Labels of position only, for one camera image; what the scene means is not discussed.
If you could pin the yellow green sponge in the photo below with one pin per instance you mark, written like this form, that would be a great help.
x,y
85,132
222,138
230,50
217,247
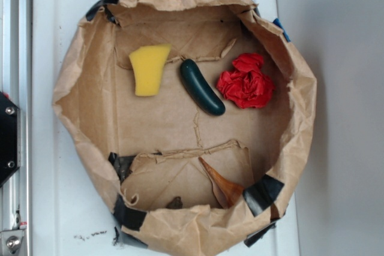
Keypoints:
x,y
148,63

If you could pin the brown paper bag bin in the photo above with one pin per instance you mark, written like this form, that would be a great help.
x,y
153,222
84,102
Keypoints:
x,y
95,99

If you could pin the dark green toy cucumber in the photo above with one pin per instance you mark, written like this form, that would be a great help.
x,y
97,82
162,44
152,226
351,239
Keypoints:
x,y
199,89

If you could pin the crumpled red paper ball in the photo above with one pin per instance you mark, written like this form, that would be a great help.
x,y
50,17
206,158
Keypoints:
x,y
246,85

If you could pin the black tape patch inner left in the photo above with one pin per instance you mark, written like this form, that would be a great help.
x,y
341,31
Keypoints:
x,y
121,164

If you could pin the black tape patch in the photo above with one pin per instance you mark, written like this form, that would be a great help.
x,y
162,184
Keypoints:
x,y
101,5
262,194
128,217
121,164

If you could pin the brown wooden spoon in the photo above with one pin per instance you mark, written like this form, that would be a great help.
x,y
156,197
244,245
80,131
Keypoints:
x,y
226,192

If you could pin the small dark brown scrap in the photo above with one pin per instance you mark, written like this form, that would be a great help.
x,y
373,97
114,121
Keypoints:
x,y
176,203

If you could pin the black tape patch right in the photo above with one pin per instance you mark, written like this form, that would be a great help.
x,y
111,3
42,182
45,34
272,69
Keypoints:
x,y
262,194

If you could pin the black tape patch bottom left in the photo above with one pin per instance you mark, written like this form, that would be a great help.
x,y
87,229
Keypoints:
x,y
128,217

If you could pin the blue tape strip right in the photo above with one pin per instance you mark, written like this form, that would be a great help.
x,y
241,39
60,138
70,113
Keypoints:
x,y
277,23

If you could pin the black tape patch top left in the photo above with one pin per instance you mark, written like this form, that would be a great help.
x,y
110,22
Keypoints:
x,y
101,5

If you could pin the white plastic tray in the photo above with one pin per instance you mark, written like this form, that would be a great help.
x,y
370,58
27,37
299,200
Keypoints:
x,y
68,216

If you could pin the black mounting plate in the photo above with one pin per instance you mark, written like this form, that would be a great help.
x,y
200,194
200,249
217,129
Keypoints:
x,y
10,138

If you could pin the aluminium frame rail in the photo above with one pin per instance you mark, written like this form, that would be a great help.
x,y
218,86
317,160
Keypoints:
x,y
16,52

